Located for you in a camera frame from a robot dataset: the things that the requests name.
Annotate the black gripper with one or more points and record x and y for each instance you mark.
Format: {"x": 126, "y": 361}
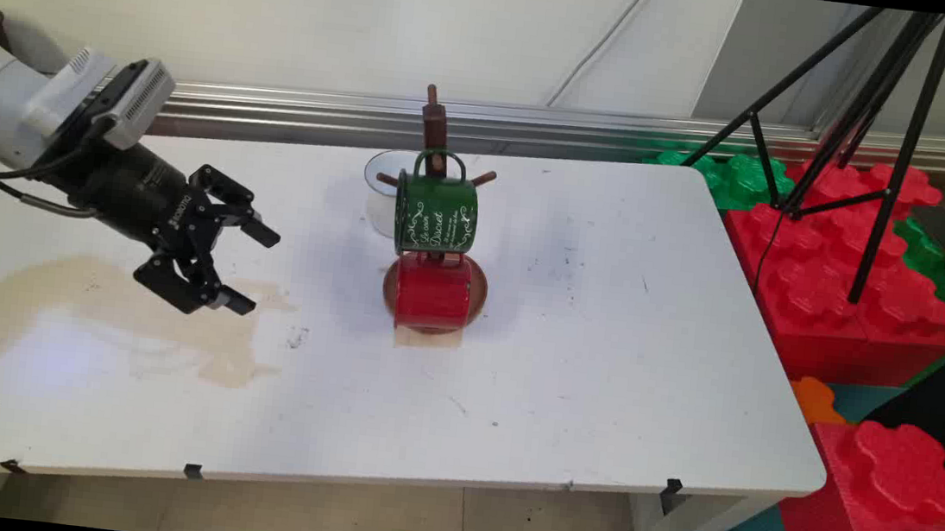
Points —
{"x": 141, "y": 190}

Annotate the green enamel mug white lettering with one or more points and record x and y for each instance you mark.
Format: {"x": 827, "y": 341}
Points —
{"x": 434, "y": 210}

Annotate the black table edge clip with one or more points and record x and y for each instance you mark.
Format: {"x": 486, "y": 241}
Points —
{"x": 193, "y": 471}
{"x": 671, "y": 493}

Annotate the red enamel mug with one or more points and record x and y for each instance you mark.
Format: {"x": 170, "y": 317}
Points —
{"x": 433, "y": 292}

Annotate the wooden mug tree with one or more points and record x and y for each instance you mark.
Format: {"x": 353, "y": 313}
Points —
{"x": 434, "y": 123}

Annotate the orange foam piece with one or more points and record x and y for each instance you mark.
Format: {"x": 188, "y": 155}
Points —
{"x": 815, "y": 401}

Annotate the black tripod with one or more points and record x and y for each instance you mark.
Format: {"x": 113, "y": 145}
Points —
{"x": 908, "y": 143}

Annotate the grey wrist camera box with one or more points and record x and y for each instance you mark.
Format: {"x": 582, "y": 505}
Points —
{"x": 137, "y": 99}

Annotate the aluminium wall rail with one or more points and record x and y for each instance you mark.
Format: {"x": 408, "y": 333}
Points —
{"x": 323, "y": 108}

